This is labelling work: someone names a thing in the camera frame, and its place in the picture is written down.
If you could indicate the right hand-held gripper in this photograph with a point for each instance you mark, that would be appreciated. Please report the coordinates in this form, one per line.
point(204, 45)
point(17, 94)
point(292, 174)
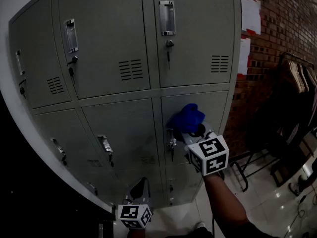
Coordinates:
point(210, 155)

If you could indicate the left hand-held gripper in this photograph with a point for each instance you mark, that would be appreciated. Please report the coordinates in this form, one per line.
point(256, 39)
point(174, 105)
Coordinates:
point(131, 213)

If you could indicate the blue cloth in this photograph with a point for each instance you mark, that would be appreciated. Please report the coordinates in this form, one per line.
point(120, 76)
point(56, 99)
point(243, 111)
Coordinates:
point(187, 116)

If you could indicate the grey metal cabinet doors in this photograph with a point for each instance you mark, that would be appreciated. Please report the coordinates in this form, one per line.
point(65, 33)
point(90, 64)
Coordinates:
point(111, 46)

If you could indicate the person's left forearm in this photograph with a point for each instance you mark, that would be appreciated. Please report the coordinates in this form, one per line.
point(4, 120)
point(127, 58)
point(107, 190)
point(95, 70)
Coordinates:
point(136, 233)

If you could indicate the person's right forearm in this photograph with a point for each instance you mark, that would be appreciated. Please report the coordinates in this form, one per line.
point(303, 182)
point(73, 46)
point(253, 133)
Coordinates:
point(223, 199)

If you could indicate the person's dark trousers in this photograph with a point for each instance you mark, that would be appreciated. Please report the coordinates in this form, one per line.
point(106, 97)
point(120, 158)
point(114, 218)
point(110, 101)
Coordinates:
point(190, 233)

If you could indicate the person's white shoe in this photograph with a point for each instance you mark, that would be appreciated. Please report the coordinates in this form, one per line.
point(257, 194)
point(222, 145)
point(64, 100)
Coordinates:
point(200, 225)

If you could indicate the black clothes rack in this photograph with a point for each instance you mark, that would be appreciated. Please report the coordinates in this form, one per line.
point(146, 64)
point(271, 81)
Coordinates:
point(244, 177)

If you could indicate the set of locks with keys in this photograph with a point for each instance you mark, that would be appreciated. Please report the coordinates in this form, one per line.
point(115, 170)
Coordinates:
point(169, 43)

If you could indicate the small white paper sheet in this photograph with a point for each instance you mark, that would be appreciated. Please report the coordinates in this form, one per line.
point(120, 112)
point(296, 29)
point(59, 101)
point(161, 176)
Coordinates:
point(244, 56)

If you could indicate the dark hanging clothes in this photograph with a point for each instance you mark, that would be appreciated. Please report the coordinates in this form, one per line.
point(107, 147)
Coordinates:
point(284, 123)

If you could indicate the brown box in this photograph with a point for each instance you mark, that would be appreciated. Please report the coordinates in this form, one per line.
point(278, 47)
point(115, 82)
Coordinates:
point(280, 173)

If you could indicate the person's dark sleeve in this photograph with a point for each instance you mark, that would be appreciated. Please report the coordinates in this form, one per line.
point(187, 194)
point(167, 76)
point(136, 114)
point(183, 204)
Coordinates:
point(257, 232)

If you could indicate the row of wooden hangers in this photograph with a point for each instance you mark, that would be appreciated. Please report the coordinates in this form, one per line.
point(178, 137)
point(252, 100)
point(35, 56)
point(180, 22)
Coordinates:
point(298, 76)

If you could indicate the large white paper sheet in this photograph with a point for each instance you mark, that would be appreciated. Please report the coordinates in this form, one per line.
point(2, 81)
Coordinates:
point(250, 14)

